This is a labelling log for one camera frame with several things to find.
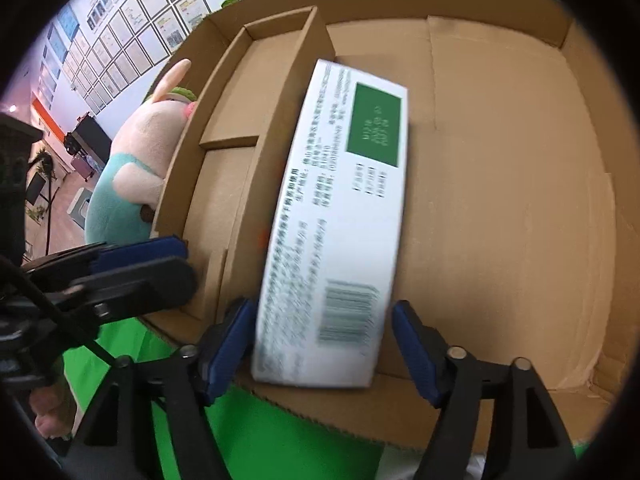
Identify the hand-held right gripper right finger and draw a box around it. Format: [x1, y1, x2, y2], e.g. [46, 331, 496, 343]
[391, 301, 576, 480]

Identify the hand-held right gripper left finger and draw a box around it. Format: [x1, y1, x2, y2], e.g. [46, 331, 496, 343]
[62, 297, 258, 480]

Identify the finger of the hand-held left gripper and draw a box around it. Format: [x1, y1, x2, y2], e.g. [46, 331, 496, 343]
[55, 256, 199, 328]
[22, 234, 190, 286]

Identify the plush pig toy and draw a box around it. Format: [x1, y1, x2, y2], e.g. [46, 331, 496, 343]
[82, 58, 197, 247]

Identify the white green-label medicine box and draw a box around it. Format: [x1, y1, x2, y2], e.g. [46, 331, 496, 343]
[250, 58, 410, 389]

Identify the large cardboard box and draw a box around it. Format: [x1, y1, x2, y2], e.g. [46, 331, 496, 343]
[135, 0, 640, 453]

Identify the person's left hand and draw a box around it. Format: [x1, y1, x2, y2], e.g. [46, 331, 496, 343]
[30, 375, 77, 441]

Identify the black cabinet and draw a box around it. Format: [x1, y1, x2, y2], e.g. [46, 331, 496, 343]
[64, 112, 113, 163]

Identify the green tablecloth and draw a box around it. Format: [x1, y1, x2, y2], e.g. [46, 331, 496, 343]
[62, 320, 591, 480]

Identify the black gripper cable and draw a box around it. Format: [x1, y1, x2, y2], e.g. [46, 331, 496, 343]
[0, 255, 117, 367]

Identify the row of blue wall posters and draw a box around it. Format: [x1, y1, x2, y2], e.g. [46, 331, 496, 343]
[37, 7, 81, 96]

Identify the group of framed wall certificates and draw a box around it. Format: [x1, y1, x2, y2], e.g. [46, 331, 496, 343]
[70, 0, 213, 116]

